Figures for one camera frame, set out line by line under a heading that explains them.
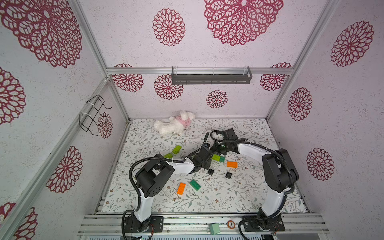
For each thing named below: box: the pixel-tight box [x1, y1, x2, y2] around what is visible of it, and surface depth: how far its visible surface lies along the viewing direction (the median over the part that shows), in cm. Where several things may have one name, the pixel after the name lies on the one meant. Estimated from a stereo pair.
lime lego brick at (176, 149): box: [172, 145, 182, 155], surface depth 103 cm
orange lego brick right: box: [226, 161, 238, 168], surface depth 97 cm
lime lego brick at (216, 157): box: [212, 154, 221, 162], surface depth 97 cm
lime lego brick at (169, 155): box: [164, 152, 174, 159], surface depth 100 cm
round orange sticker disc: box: [227, 220, 236, 230], surface depth 76 cm
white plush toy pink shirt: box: [154, 110, 196, 135], surface depth 108 cm
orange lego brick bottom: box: [176, 182, 186, 196], surface depth 87 cm
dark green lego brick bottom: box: [189, 179, 201, 192], surface depth 87 cm
